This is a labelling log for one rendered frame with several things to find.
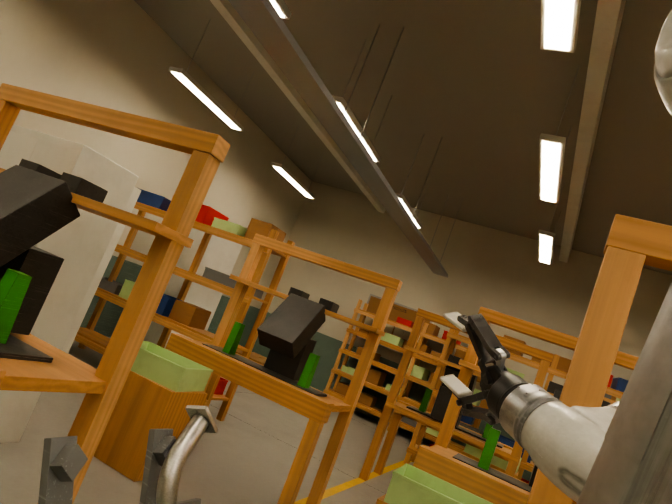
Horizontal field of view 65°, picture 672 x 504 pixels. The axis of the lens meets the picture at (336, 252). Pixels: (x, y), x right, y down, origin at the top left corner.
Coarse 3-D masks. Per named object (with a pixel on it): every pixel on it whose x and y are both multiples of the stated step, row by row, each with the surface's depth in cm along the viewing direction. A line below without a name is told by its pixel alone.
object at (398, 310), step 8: (376, 296) 1171; (376, 304) 1165; (400, 304) 1147; (392, 312) 1148; (400, 312) 1142; (408, 312) 1136; (416, 312) 1130; (368, 320) 1162; (392, 320) 1144; (360, 328) 1163; (392, 328) 1139; (400, 336) 1128; (408, 336) 1122; (400, 352) 1119
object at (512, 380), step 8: (488, 368) 90; (496, 368) 88; (504, 368) 88; (496, 376) 88; (504, 376) 86; (512, 376) 86; (480, 384) 93; (488, 384) 90; (496, 384) 86; (504, 384) 85; (512, 384) 84; (520, 384) 84; (488, 392) 86; (496, 392) 85; (504, 392) 84; (488, 400) 86; (496, 400) 84; (496, 408) 84; (496, 416) 86
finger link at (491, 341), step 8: (472, 320) 92; (480, 320) 92; (480, 328) 91; (488, 328) 91; (480, 336) 91; (488, 336) 90; (488, 344) 89; (496, 344) 89; (488, 352) 89; (496, 352) 87; (496, 360) 87
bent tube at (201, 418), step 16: (192, 416) 88; (208, 416) 87; (192, 432) 85; (208, 432) 89; (176, 448) 82; (192, 448) 84; (176, 464) 80; (160, 480) 79; (176, 480) 80; (160, 496) 78; (176, 496) 80
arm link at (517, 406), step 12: (528, 384) 83; (516, 396) 81; (528, 396) 80; (540, 396) 79; (552, 396) 80; (504, 408) 81; (516, 408) 80; (528, 408) 78; (504, 420) 81; (516, 420) 79; (516, 432) 79
